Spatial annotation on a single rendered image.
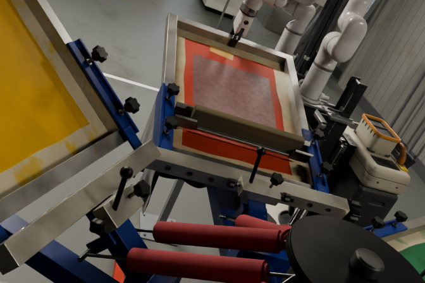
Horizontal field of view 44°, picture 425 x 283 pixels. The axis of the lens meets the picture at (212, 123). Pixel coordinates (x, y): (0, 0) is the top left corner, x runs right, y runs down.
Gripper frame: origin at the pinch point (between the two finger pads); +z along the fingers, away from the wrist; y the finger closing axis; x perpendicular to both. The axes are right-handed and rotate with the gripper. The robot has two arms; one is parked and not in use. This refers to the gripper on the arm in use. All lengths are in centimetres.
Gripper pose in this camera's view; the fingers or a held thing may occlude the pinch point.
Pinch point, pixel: (232, 39)
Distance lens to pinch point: 226.0
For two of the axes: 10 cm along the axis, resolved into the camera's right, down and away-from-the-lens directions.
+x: -9.2, -2.7, -2.9
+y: -0.2, -6.9, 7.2
